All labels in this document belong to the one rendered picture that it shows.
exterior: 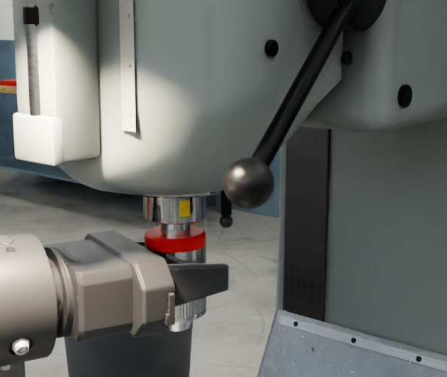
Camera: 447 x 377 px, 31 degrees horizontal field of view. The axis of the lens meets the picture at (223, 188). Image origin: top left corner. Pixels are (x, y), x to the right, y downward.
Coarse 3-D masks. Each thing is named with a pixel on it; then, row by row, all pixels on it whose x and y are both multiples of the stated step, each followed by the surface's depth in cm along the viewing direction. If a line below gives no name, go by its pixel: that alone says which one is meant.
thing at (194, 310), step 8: (200, 248) 61; (168, 256) 60; (176, 256) 60; (184, 256) 60; (192, 256) 60; (200, 256) 61; (184, 304) 60; (192, 304) 61; (200, 304) 62; (176, 312) 60; (184, 312) 61; (192, 312) 61; (200, 312) 62; (176, 320) 61; (184, 320) 61
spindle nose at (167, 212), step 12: (144, 204) 60; (156, 204) 59; (168, 204) 59; (192, 204) 59; (204, 204) 60; (144, 216) 60; (156, 216) 59; (168, 216) 59; (192, 216) 59; (204, 216) 61
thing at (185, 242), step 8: (152, 232) 61; (160, 232) 61; (192, 232) 61; (200, 232) 61; (144, 240) 61; (152, 240) 60; (160, 240) 60; (168, 240) 59; (176, 240) 59; (184, 240) 60; (192, 240) 60; (200, 240) 60; (152, 248) 60; (160, 248) 60; (168, 248) 59; (176, 248) 59; (184, 248) 60; (192, 248) 60
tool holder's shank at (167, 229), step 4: (160, 224) 61; (164, 224) 61; (168, 224) 60; (172, 224) 60; (176, 224) 60; (180, 224) 60; (184, 224) 61; (188, 224) 61; (160, 228) 61; (164, 228) 61; (168, 228) 60; (172, 228) 60; (176, 228) 60; (180, 228) 60; (184, 228) 61; (188, 228) 61; (164, 232) 61; (168, 232) 60; (172, 232) 60; (176, 232) 60; (180, 232) 60; (184, 232) 61
